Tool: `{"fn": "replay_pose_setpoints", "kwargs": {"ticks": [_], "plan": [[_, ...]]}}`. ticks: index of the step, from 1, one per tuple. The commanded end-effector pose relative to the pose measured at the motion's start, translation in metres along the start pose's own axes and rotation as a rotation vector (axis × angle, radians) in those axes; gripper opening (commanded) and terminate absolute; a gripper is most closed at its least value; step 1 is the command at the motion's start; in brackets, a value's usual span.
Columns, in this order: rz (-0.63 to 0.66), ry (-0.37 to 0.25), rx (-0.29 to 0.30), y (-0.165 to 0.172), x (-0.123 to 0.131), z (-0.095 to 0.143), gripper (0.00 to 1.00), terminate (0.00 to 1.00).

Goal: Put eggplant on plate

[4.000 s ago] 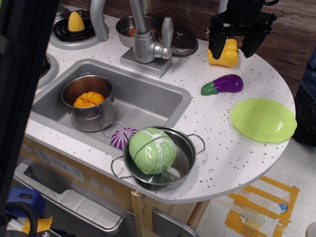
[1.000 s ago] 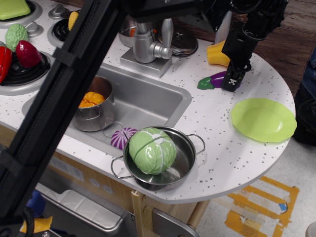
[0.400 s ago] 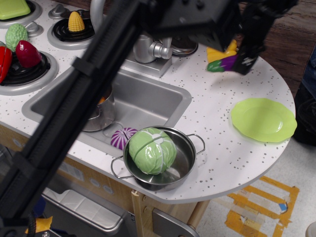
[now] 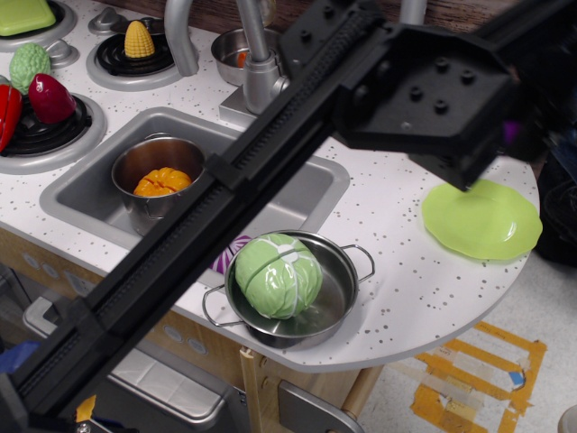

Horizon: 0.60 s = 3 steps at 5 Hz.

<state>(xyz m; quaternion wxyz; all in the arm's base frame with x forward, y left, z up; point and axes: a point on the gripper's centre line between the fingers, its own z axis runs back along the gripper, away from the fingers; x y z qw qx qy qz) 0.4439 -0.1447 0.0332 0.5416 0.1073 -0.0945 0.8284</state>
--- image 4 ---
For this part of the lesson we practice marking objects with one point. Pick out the small steel pot at back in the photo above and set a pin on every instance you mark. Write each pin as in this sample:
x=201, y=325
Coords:
x=230, y=51

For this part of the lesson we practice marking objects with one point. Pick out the red toy pepper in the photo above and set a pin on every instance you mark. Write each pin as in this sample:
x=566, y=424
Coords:
x=11, y=110

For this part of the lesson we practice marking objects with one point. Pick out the tall steel pot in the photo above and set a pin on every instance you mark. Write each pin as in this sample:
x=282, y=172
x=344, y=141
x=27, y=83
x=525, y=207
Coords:
x=155, y=152

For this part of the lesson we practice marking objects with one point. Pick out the steel pan with handles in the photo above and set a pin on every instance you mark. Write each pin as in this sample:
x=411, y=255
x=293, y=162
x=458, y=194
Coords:
x=313, y=326

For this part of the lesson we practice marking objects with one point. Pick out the green toy cabbage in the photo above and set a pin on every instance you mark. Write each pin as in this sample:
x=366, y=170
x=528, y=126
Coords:
x=278, y=275

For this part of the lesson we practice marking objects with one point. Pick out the grey oven door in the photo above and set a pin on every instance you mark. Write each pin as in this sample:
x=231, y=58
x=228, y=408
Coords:
x=182, y=377

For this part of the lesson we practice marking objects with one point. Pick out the silver toy faucet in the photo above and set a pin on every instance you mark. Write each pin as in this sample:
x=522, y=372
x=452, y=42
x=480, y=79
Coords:
x=262, y=80

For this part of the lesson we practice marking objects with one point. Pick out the dark red toy strawberry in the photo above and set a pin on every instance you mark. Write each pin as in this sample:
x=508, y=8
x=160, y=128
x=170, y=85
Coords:
x=50, y=101

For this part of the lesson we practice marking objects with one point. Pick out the green bumpy toy vegetable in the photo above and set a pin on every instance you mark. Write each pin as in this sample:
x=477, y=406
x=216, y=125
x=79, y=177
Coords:
x=28, y=61

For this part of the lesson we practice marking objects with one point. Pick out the grey stove knob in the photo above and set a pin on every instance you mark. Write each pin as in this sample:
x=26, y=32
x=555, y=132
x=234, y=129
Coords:
x=106, y=22

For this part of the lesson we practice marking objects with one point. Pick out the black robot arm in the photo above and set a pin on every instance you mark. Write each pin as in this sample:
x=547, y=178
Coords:
x=441, y=98

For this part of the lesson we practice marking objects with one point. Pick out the black front stove burner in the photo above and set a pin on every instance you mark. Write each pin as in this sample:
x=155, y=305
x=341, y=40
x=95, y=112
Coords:
x=37, y=147

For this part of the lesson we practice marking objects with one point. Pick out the green plastic plate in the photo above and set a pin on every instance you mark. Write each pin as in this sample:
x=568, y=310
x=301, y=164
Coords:
x=488, y=222

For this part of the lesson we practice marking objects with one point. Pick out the orange toy pumpkin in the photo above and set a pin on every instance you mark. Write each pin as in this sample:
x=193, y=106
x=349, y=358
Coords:
x=162, y=182

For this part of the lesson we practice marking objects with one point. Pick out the purple toy eggplant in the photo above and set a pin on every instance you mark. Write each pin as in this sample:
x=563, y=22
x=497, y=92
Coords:
x=511, y=131

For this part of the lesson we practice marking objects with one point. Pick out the blue clamp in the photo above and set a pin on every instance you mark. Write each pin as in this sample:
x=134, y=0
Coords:
x=13, y=358

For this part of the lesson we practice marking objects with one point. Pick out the green toy lid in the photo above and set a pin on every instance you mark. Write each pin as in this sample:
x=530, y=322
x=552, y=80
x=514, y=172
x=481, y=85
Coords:
x=19, y=16

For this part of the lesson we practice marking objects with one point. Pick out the yellow toy corn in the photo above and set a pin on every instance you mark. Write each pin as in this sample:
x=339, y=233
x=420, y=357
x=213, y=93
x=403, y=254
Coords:
x=138, y=43

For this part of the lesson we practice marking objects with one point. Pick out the grey toy sink basin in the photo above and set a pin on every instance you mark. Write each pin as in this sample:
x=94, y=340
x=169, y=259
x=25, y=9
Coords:
x=87, y=198

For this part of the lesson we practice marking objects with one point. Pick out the yellow tape on floor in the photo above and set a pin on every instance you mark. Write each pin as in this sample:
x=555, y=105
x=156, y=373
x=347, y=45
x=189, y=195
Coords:
x=481, y=383

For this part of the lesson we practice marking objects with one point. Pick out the purple striped toy onion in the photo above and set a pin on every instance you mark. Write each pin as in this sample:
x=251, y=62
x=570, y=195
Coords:
x=224, y=259

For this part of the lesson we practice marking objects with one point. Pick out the grey curved pipe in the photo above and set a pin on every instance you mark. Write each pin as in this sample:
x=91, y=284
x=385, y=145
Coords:
x=184, y=54

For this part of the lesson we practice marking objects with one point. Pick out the black stove burner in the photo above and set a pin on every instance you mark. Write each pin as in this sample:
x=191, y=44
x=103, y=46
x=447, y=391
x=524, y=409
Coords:
x=37, y=147
x=109, y=68

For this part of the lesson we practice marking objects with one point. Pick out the black rear stove burner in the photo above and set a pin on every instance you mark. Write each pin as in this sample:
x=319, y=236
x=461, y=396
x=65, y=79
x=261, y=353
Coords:
x=109, y=68

